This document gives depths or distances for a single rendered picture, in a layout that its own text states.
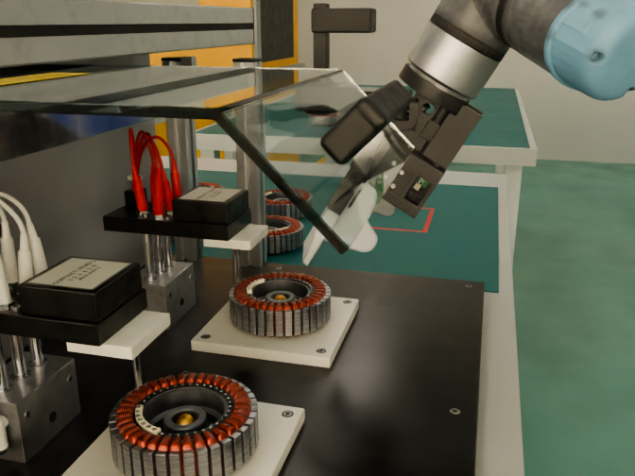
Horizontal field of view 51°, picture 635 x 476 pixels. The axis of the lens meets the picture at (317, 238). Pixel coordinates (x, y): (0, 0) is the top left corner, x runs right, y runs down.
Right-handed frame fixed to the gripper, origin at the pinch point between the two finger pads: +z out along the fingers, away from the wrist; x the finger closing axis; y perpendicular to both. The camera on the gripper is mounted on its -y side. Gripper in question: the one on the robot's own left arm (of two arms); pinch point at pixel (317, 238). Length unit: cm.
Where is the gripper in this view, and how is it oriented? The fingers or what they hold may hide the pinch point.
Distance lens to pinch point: 69.7
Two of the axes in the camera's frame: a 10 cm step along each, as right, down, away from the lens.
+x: 2.6, -3.0, 9.2
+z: -4.8, 7.8, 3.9
